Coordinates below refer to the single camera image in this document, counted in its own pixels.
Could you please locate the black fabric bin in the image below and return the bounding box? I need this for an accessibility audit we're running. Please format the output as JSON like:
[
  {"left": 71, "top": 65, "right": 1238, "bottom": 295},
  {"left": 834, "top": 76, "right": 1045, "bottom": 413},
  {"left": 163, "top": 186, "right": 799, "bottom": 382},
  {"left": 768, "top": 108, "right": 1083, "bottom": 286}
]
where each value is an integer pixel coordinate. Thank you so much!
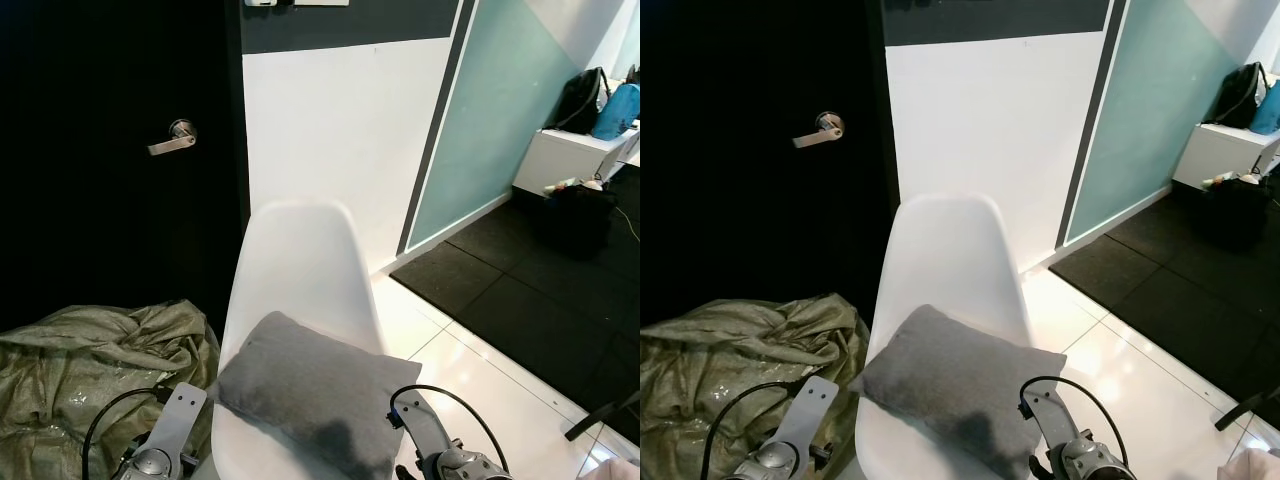
[
  {"left": 1195, "top": 175, "right": 1276, "bottom": 251},
  {"left": 540, "top": 183, "right": 619, "bottom": 261}
]

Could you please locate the olive green crumpled tarp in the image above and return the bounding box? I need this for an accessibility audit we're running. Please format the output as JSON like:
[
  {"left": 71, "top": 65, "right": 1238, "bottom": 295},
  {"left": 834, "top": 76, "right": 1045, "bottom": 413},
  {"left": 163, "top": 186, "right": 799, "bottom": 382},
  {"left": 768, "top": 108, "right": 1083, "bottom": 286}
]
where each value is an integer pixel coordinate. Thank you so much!
[
  {"left": 0, "top": 299, "right": 221, "bottom": 480},
  {"left": 640, "top": 293, "right": 869, "bottom": 480}
]

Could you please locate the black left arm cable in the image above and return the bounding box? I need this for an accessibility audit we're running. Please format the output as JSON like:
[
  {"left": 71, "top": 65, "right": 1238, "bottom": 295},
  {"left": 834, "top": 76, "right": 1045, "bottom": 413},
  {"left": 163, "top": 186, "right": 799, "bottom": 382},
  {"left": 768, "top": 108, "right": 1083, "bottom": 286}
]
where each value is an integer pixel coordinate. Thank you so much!
[
  {"left": 700, "top": 381, "right": 801, "bottom": 480},
  {"left": 82, "top": 388, "right": 173, "bottom": 480}
]

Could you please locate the black slanted bar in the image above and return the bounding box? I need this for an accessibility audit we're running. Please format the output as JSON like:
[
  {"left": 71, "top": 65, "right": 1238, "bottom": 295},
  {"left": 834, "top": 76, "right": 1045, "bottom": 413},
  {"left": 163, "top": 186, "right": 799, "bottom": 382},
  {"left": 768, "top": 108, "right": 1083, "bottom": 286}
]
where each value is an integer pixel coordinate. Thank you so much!
[
  {"left": 565, "top": 392, "right": 641, "bottom": 442},
  {"left": 1215, "top": 388, "right": 1280, "bottom": 432}
]

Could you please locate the grey fabric cushion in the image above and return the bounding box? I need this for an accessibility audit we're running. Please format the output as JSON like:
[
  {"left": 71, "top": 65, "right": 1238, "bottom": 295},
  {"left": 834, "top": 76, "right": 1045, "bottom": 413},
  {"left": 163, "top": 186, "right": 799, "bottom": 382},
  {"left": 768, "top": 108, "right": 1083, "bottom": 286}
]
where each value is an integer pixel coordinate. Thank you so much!
[
  {"left": 861, "top": 304, "right": 1068, "bottom": 480},
  {"left": 217, "top": 311, "right": 424, "bottom": 480}
]

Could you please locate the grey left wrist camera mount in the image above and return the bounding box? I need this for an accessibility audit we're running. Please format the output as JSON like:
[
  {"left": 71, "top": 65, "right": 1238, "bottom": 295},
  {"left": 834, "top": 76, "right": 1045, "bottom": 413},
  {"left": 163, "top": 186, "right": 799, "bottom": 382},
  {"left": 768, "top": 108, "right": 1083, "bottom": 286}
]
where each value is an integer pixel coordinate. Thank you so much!
[
  {"left": 150, "top": 382, "right": 209, "bottom": 463},
  {"left": 775, "top": 375, "right": 841, "bottom": 457}
]

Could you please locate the black rubber floor mat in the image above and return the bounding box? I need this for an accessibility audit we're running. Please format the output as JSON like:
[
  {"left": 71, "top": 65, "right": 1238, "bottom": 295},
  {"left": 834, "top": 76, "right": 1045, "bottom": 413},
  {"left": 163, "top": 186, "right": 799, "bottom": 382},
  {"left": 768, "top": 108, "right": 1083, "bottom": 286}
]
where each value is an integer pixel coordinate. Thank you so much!
[
  {"left": 1048, "top": 180, "right": 1280, "bottom": 401},
  {"left": 390, "top": 165, "right": 641, "bottom": 446}
]

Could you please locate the black door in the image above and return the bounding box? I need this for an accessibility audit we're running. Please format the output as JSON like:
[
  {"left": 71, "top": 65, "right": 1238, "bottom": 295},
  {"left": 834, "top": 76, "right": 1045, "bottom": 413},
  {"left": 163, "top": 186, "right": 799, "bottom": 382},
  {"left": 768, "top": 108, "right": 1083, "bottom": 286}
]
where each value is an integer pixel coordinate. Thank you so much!
[
  {"left": 0, "top": 0, "right": 249, "bottom": 336},
  {"left": 640, "top": 0, "right": 899, "bottom": 327}
]

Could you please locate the white plastic shell chair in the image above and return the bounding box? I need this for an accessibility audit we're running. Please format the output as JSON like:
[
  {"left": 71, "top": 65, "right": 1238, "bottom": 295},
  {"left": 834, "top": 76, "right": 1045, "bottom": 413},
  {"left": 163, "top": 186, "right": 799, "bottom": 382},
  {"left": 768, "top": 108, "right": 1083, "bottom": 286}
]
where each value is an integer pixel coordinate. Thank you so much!
[
  {"left": 205, "top": 198, "right": 423, "bottom": 480},
  {"left": 850, "top": 193, "right": 1067, "bottom": 480}
]

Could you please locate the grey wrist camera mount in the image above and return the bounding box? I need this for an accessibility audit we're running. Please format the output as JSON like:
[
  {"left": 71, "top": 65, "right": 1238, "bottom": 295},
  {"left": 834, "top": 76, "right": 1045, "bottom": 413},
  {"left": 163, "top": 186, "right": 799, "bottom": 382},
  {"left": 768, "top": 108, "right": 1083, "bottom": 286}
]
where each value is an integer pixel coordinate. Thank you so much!
[
  {"left": 390, "top": 390, "right": 451, "bottom": 463},
  {"left": 150, "top": 382, "right": 209, "bottom": 463},
  {"left": 1020, "top": 388, "right": 1083, "bottom": 457},
  {"left": 775, "top": 375, "right": 841, "bottom": 457}
]

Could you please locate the black backpack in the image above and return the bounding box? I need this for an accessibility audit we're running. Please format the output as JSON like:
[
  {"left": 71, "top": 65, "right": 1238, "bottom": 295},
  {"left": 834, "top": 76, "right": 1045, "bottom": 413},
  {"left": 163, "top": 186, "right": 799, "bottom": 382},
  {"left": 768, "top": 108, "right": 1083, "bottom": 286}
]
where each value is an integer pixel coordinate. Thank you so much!
[
  {"left": 548, "top": 67, "right": 611, "bottom": 135},
  {"left": 1205, "top": 62, "right": 1271, "bottom": 129}
]

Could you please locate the blue bag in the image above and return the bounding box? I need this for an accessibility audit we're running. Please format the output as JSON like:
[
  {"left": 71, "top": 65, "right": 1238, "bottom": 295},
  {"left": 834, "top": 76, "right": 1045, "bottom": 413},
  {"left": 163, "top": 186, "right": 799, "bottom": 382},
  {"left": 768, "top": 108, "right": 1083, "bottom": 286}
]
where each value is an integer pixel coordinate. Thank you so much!
[
  {"left": 591, "top": 83, "right": 641, "bottom": 140},
  {"left": 1248, "top": 80, "right": 1280, "bottom": 135}
]

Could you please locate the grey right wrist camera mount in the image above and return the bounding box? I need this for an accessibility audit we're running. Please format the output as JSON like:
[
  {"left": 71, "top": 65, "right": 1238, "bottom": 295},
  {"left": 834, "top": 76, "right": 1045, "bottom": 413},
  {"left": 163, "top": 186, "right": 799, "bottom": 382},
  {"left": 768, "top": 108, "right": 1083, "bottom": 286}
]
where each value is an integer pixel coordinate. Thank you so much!
[
  {"left": 1020, "top": 388, "right": 1083, "bottom": 457},
  {"left": 390, "top": 390, "right": 451, "bottom": 463}
]

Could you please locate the silver lever door handle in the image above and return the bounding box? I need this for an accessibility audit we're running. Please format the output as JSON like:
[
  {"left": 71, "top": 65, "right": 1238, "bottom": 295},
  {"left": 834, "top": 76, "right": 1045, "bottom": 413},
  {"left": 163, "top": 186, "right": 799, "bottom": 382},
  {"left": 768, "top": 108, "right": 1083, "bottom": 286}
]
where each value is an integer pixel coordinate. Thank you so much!
[
  {"left": 148, "top": 119, "right": 198, "bottom": 157},
  {"left": 793, "top": 111, "right": 846, "bottom": 150}
]

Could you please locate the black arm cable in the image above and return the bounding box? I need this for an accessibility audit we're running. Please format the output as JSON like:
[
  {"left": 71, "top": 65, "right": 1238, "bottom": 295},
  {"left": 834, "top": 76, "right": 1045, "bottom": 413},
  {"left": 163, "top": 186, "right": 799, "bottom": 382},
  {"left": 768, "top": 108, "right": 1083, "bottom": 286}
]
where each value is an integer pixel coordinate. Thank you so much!
[
  {"left": 82, "top": 388, "right": 173, "bottom": 480},
  {"left": 390, "top": 384, "right": 511, "bottom": 476},
  {"left": 700, "top": 381, "right": 801, "bottom": 480},
  {"left": 1020, "top": 376, "right": 1136, "bottom": 466}
]

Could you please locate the white low cabinet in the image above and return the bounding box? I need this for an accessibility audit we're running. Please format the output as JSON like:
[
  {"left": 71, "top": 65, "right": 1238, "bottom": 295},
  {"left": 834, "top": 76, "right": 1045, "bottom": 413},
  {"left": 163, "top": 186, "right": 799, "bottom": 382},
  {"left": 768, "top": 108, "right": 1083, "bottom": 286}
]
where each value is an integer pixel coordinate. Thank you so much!
[
  {"left": 1172, "top": 122, "right": 1280, "bottom": 193},
  {"left": 513, "top": 120, "right": 641, "bottom": 201}
]

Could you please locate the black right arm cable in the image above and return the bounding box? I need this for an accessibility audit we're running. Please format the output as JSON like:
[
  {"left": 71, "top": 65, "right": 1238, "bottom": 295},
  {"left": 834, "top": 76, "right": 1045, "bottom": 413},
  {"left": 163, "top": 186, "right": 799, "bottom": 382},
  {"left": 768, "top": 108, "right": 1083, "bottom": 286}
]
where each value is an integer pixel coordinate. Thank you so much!
[
  {"left": 390, "top": 384, "right": 511, "bottom": 476},
  {"left": 1020, "top": 376, "right": 1136, "bottom": 466}
]

